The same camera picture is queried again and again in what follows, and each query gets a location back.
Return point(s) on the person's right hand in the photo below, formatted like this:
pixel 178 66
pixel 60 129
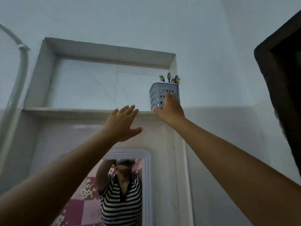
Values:
pixel 171 110

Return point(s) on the person's left hand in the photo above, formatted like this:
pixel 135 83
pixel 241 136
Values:
pixel 121 128

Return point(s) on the person's left thumb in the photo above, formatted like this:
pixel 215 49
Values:
pixel 136 132

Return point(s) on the person's left middle finger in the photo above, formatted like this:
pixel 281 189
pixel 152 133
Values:
pixel 130 111

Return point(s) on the person's left little finger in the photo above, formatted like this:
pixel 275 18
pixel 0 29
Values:
pixel 114 113

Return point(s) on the person's right thumb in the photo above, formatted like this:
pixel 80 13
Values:
pixel 158 111

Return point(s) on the white perforated plastic holder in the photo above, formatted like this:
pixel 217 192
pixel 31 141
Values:
pixel 160 91

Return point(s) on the person's right forearm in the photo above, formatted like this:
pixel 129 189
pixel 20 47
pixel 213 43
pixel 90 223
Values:
pixel 232 171

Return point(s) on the person's left forearm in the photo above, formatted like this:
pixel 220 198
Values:
pixel 58 176

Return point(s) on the white framed mirror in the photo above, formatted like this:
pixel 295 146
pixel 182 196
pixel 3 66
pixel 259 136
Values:
pixel 147 185

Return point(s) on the white pipe clamp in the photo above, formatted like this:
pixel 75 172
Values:
pixel 23 47

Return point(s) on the marble wall niche shelf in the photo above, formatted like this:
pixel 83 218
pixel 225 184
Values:
pixel 94 84

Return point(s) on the white wall pipe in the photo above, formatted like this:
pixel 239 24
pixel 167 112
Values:
pixel 16 91

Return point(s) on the dark wooden door frame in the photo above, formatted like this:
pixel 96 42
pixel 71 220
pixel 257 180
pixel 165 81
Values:
pixel 279 91

